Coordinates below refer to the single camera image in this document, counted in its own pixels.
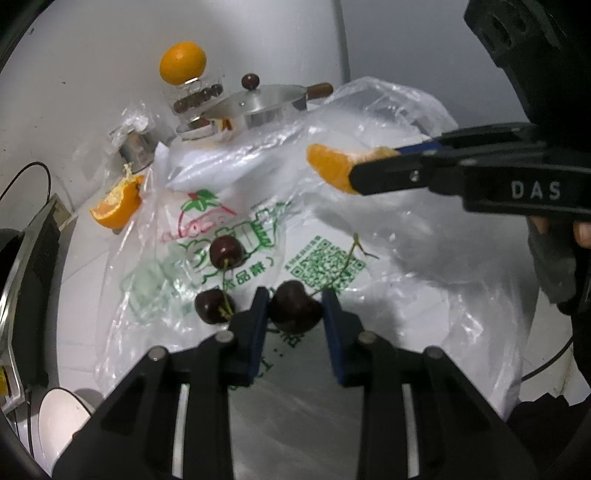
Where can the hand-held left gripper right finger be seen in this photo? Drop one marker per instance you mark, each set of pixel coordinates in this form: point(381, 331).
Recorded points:
point(332, 337)

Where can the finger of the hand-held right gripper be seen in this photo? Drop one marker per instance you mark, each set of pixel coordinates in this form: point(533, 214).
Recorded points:
point(420, 147)
point(392, 177)

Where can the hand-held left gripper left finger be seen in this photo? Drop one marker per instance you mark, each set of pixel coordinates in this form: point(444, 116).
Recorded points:
point(258, 332)

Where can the dark red cherry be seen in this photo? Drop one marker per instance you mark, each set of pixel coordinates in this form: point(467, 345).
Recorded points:
point(295, 307)
point(212, 307)
point(226, 251)

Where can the orange segment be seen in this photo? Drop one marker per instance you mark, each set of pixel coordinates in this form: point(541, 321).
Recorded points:
point(332, 166)

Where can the clear printed plastic bag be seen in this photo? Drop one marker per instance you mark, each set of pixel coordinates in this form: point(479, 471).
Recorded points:
point(415, 277)

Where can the white round plate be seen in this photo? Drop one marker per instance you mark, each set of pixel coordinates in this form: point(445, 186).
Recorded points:
point(60, 424)

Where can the person's right hand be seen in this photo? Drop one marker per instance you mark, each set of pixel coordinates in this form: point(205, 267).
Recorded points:
point(554, 267)

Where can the silver pot with lid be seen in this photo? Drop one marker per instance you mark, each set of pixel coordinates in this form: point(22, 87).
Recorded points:
point(263, 99)

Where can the cut half orange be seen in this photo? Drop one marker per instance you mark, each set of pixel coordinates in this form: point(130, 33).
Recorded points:
point(117, 207)

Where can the glass jar with dates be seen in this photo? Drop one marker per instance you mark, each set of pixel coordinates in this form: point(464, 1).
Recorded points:
point(196, 99)

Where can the small crumpled plastic bag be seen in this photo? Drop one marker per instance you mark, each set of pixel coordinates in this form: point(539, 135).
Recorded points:
point(136, 147)

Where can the silver induction cooker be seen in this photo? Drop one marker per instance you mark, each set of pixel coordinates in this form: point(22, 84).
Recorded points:
point(32, 286)

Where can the whole orange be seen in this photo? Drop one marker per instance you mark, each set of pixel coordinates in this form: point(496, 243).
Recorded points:
point(182, 64)

